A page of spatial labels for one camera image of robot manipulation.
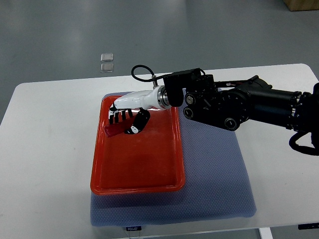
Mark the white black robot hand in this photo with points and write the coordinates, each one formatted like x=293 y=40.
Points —
x=142 y=100

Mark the red pepper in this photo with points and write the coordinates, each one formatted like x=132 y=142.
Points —
x=118 y=128

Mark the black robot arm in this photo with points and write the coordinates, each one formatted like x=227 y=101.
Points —
x=228 y=104

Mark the red plastic tray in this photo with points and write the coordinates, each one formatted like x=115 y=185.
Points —
x=148 y=162

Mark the lower floor socket plate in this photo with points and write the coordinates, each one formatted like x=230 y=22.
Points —
x=107 y=67

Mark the floor socket plate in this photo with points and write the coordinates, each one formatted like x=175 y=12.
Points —
x=107 y=67
x=107 y=57

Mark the upper floor socket plate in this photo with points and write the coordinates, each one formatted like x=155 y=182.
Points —
x=107 y=57

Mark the blue-grey cloth mat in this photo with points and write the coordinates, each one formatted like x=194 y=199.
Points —
x=216 y=185

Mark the black label tag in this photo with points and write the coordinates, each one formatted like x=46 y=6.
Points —
x=133 y=228

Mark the cardboard box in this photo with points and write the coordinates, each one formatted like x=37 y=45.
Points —
x=302 y=5

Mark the white table leg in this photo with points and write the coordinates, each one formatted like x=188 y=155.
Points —
x=265 y=233

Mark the dark table edge label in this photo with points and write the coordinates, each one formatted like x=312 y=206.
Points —
x=308 y=226

